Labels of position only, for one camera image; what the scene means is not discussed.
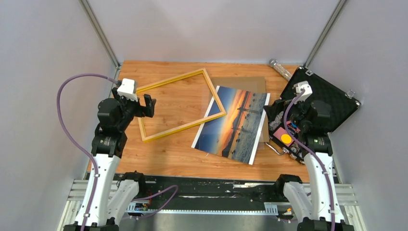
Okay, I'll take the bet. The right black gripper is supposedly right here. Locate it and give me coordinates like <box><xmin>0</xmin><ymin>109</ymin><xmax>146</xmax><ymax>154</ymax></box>
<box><xmin>263</xmin><ymin>94</ymin><xmax>309</xmax><ymax>130</ymax></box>

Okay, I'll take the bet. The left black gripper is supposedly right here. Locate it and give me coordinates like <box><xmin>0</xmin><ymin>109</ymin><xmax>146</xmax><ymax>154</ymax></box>
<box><xmin>111</xmin><ymin>88</ymin><xmax>155</xmax><ymax>131</ymax></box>

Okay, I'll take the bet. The yellow wooden picture frame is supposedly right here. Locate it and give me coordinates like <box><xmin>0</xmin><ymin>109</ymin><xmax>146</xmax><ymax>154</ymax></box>
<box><xmin>136</xmin><ymin>68</ymin><xmax>227</xmax><ymax>142</ymax></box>

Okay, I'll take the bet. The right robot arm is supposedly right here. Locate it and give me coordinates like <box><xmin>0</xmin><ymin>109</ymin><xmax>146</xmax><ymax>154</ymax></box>
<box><xmin>275</xmin><ymin>93</ymin><xmax>355</xmax><ymax>231</ymax></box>

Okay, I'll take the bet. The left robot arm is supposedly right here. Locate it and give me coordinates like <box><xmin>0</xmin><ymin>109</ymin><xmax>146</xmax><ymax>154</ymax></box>
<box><xmin>64</xmin><ymin>94</ymin><xmax>156</xmax><ymax>231</ymax></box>

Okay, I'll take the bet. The sunset landscape photo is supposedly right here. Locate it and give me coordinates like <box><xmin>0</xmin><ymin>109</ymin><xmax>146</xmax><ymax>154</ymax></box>
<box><xmin>191</xmin><ymin>86</ymin><xmax>270</xmax><ymax>165</ymax></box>

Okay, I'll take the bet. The black aluminium chip case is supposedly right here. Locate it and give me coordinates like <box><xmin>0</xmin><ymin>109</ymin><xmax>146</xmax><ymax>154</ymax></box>
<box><xmin>264</xmin><ymin>66</ymin><xmax>361</xmax><ymax>164</ymax></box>

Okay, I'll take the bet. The yellow round chip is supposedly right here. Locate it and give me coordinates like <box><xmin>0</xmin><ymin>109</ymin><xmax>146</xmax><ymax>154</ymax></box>
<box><xmin>280</xmin><ymin>134</ymin><xmax>293</xmax><ymax>145</ymax></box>

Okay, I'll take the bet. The brown cardboard backing board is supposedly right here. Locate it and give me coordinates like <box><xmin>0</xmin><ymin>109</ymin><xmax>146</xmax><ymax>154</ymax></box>
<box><xmin>211</xmin><ymin>77</ymin><xmax>269</xmax><ymax>142</ymax></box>

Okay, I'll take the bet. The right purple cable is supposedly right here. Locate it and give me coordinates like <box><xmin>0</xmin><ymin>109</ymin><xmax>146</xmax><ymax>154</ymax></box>
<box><xmin>283</xmin><ymin>89</ymin><xmax>337</xmax><ymax>231</ymax></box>

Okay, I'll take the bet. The purple cable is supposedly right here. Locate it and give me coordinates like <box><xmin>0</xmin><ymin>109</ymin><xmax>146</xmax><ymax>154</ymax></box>
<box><xmin>56</xmin><ymin>73</ymin><xmax>121</xmax><ymax>231</ymax></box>
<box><xmin>283</xmin><ymin>89</ymin><xmax>337</xmax><ymax>231</ymax></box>

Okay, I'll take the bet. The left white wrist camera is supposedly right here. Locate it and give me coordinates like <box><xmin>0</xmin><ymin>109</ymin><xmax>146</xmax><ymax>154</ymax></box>
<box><xmin>117</xmin><ymin>78</ymin><xmax>138</xmax><ymax>102</ymax></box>

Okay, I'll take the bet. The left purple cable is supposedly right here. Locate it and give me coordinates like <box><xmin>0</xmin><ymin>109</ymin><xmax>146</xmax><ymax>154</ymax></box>
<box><xmin>56</xmin><ymin>73</ymin><xmax>121</xmax><ymax>231</ymax></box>

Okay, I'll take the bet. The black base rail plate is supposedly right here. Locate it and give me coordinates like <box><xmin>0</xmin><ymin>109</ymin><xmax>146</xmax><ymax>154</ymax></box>
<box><xmin>83</xmin><ymin>172</ymin><xmax>340</xmax><ymax>213</ymax></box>

